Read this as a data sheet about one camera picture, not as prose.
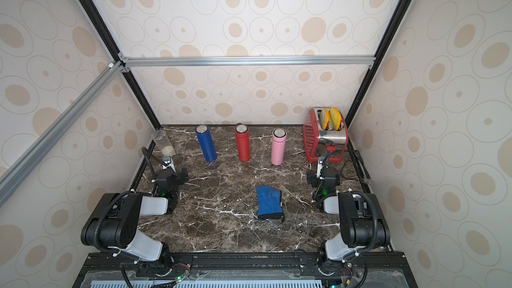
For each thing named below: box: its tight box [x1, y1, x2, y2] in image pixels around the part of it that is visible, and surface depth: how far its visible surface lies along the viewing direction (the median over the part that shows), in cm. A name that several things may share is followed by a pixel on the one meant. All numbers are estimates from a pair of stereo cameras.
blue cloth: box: [256, 186, 285, 222], surface depth 87 cm
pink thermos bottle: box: [270, 128, 288, 166], surface depth 94 cm
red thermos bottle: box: [234, 124, 251, 163], surface depth 96 cm
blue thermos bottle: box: [195, 124, 218, 163], surface depth 96 cm
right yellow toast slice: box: [329, 107, 342, 131], surface depth 98 cm
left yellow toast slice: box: [319, 108, 330, 130], surface depth 98 cm
